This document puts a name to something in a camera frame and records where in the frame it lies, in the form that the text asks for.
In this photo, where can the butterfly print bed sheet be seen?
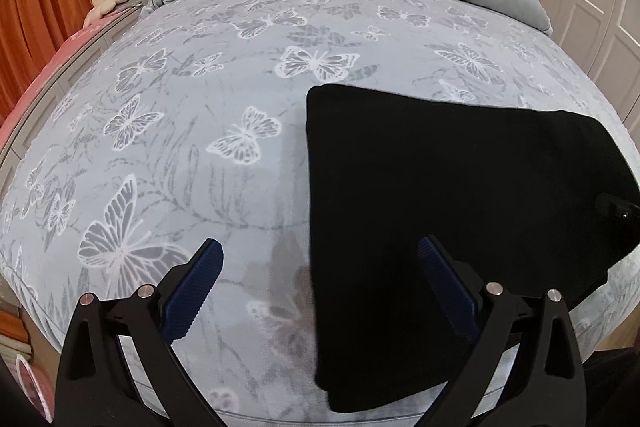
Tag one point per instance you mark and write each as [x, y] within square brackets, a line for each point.
[192, 125]

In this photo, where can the pink bedside bench top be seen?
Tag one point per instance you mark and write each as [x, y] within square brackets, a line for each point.
[62, 57]

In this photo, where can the black pants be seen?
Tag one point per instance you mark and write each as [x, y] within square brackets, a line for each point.
[519, 195]

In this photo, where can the flower shaped plush cushion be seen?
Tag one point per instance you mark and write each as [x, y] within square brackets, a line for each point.
[100, 8]

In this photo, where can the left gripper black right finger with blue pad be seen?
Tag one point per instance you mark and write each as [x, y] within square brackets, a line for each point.
[546, 385]

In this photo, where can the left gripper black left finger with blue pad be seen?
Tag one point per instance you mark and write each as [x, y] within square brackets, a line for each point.
[95, 386]

